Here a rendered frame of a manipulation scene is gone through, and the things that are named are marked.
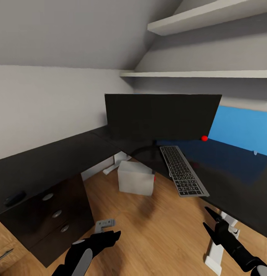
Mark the keyboard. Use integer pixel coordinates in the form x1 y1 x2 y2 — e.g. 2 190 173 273
160 146 210 198

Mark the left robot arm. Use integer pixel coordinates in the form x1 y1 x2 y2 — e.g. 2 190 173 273
52 219 121 276

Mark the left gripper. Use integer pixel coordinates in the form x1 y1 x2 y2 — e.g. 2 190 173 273
90 230 121 254

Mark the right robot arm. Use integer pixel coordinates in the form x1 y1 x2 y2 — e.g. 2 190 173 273
203 206 267 276

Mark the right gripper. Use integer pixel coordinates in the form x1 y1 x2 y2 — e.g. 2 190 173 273
203 206 244 257

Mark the monitor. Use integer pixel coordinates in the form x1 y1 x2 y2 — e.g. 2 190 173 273
105 94 222 156

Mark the mouse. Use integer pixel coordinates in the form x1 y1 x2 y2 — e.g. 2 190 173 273
3 190 25 204

